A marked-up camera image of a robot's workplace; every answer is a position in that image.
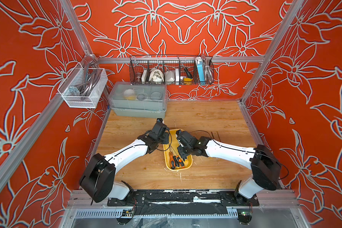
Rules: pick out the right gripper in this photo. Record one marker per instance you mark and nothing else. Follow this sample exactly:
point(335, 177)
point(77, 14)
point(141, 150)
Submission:
point(179, 148)

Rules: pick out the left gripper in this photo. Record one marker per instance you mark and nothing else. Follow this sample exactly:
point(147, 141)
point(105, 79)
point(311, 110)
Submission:
point(166, 137)

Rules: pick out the yellow plastic tray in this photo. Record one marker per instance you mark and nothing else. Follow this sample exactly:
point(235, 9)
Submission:
point(173, 147)

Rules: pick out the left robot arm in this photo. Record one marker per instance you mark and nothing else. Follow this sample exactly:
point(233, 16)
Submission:
point(98, 179)

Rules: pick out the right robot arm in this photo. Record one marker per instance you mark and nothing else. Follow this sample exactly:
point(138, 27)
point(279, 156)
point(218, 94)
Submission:
point(264, 165)

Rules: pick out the grey lidded storage box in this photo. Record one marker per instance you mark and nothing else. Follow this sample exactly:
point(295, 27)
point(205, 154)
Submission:
point(139, 100)

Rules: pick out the light blue box in basket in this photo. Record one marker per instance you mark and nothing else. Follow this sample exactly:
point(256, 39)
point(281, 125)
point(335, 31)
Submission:
point(200, 67)

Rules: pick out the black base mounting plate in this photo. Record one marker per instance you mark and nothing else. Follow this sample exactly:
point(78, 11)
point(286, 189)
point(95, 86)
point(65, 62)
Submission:
point(144, 197)

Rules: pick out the white cloth in basket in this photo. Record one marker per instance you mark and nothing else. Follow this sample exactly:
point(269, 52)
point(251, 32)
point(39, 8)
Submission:
point(156, 76)

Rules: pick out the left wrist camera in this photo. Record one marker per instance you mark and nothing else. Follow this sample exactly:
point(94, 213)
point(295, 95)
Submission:
point(159, 120)

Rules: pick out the black wire wall basket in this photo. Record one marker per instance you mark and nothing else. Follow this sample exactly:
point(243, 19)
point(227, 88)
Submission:
point(140, 68)

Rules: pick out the screwdriver in wall basket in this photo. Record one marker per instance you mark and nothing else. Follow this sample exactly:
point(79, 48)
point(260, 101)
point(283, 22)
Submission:
point(188, 73)

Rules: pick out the clear plastic wall bin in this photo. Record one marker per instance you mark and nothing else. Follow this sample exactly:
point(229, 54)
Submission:
point(84, 87)

